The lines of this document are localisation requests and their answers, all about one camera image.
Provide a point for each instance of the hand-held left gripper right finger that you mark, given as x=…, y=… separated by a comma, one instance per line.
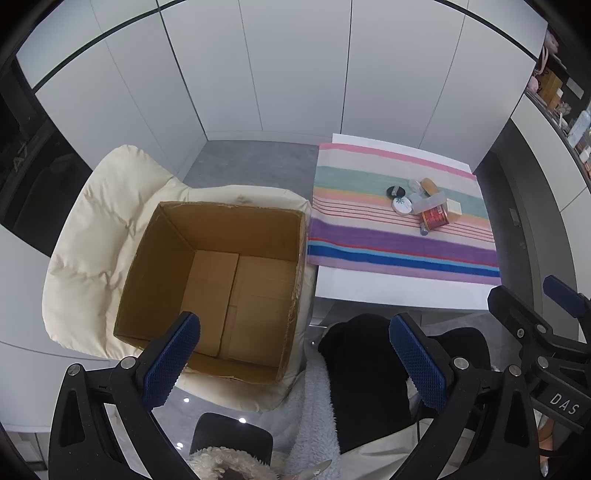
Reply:
x=418, y=364

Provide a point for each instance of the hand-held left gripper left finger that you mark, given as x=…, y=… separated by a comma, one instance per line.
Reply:
x=173, y=360

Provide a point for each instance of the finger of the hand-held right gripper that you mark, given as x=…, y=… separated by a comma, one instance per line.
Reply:
x=508, y=307
x=561, y=295

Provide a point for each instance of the cream cube box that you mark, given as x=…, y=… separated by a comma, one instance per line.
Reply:
x=454, y=211

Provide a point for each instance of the brown cardboard box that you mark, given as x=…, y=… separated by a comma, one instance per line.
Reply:
x=258, y=286

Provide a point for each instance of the red round tin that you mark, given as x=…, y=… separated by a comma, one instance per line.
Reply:
x=434, y=218

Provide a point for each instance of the white round compact green logo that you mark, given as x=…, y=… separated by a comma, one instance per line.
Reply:
x=401, y=206

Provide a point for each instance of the small clear container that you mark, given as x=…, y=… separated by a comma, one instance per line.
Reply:
x=414, y=185

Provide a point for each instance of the black round compact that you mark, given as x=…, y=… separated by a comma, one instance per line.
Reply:
x=395, y=192

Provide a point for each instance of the person's right hand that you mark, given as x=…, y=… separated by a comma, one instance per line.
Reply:
x=547, y=445

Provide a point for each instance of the person's black pants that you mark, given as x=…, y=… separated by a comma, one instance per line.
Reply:
x=364, y=369

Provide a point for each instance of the black chair seat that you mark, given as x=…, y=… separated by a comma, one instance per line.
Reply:
x=231, y=431

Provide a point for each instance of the beige coat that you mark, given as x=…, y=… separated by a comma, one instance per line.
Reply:
x=378, y=457

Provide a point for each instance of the cream fur trim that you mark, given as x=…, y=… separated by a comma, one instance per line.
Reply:
x=221, y=461

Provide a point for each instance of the light grey fleece jacket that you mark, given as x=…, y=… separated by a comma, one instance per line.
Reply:
x=314, y=415

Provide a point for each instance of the striped cloth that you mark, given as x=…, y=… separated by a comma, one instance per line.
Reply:
x=369, y=240

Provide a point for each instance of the cream padded chair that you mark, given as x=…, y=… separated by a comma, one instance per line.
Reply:
x=92, y=221

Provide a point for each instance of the white bottle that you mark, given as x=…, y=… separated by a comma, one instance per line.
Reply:
x=579, y=129

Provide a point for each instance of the pink plush toy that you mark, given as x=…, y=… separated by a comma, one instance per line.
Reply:
x=551, y=44

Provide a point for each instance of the grey wall outlet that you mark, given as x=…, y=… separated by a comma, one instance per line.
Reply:
x=514, y=216

